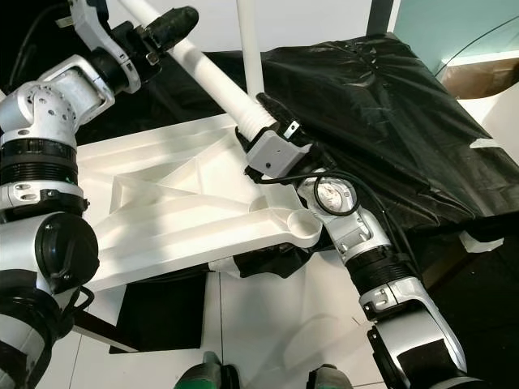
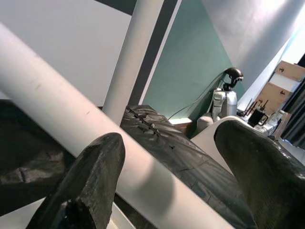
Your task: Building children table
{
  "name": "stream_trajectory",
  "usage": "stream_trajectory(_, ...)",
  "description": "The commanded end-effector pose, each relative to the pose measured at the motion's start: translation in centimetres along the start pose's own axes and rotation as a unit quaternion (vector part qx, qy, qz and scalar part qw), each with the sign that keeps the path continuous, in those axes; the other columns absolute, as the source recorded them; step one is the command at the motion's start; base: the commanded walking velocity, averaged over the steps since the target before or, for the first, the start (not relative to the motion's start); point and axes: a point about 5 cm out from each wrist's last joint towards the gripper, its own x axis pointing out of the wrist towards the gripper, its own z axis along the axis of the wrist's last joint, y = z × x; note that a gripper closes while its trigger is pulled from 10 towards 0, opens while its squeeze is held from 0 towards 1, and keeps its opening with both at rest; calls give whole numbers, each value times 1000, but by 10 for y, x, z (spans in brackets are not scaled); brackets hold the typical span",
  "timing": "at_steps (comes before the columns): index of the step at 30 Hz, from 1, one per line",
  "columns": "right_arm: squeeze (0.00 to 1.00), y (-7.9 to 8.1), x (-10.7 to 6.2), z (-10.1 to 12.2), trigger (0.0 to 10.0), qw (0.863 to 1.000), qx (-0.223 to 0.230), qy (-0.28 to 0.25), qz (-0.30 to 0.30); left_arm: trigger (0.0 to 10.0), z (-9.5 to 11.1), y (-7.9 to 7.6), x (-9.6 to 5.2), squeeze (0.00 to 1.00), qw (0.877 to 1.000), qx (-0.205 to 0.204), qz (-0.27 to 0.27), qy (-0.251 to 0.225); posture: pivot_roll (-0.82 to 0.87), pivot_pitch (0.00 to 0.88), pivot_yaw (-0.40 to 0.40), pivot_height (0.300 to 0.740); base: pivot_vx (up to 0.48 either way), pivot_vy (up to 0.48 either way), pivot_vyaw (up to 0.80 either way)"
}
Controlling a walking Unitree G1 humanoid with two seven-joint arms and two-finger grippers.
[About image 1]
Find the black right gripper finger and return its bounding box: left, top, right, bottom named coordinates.
left=235, top=123, right=260, bottom=159
left=258, top=93, right=295, bottom=130

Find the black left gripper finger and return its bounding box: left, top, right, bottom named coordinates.
left=148, top=6, right=199, bottom=48

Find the white plastic table top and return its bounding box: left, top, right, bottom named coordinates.
left=73, top=109, right=325, bottom=293

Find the black plastic sheet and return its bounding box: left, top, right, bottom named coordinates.
left=0, top=32, right=519, bottom=280

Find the black door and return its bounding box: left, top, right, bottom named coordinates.
left=0, top=0, right=74, bottom=74

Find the brown cardboard box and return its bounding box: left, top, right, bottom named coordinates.
left=438, top=58, right=519, bottom=100

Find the white curved furniture panel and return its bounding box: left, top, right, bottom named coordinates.
left=466, top=93, right=519, bottom=139

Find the dark green left robot leg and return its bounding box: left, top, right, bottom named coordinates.
left=178, top=353, right=240, bottom=389

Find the dark green robot leg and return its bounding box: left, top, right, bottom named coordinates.
left=304, top=365, right=362, bottom=389
left=178, top=353, right=240, bottom=389

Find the dark green right robot leg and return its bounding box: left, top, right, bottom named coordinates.
left=304, top=365, right=362, bottom=389

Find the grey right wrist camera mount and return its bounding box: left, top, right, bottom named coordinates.
left=247, top=128, right=317, bottom=179

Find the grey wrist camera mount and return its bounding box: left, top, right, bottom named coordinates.
left=69, top=0, right=143, bottom=82
left=247, top=128, right=317, bottom=179

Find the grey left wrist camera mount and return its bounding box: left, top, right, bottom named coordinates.
left=69, top=0, right=143, bottom=82

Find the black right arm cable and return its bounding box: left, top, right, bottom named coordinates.
left=255, top=166, right=382, bottom=220

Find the dark grey window frame post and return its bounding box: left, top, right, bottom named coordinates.
left=367, top=0, right=402, bottom=37

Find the thin black wall cable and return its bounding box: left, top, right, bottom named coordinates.
left=434, top=12, right=519, bottom=74

